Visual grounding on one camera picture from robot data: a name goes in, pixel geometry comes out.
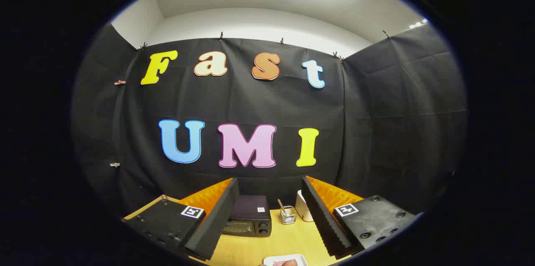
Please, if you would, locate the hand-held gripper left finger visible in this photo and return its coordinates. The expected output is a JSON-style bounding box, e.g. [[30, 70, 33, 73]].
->
[[122, 177, 240, 261]]

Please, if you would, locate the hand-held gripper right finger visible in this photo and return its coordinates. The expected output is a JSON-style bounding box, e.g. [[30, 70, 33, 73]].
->
[[301, 176, 418, 259]]

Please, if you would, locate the black toaster oven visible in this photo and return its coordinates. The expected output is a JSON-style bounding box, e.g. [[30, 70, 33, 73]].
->
[[222, 195, 273, 238]]

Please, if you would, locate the white rectangular food plate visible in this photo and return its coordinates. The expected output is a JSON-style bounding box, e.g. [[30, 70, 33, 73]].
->
[[263, 254, 308, 266]]

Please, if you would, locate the white pop-up toaster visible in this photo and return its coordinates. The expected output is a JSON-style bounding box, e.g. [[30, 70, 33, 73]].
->
[[295, 190, 314, 222]]

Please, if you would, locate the wire mesh holder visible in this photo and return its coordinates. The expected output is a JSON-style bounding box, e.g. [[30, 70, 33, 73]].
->
[[279, 205, 297, 225]]

